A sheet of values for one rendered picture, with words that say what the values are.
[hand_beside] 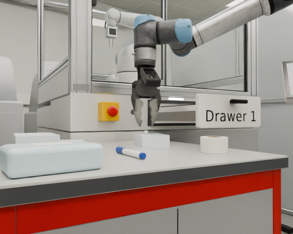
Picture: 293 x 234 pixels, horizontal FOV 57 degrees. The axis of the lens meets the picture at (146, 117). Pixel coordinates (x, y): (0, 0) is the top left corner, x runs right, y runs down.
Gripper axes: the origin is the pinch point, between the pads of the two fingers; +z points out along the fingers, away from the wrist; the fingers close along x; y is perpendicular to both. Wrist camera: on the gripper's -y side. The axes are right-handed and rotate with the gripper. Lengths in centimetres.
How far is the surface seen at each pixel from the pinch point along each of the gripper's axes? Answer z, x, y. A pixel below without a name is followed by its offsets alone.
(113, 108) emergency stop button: -4.9, 9.2, 12.9
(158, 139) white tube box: 4.8, -1.7, -8.5
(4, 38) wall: -110, 124, 314
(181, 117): -1.8, -14.0, 4.6
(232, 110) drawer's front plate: -4.2, -29.7, -3.0
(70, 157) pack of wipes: 5.0, 22.0, -41.9
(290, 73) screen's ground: -28, -97, 47
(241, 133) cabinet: 7, -61, 40
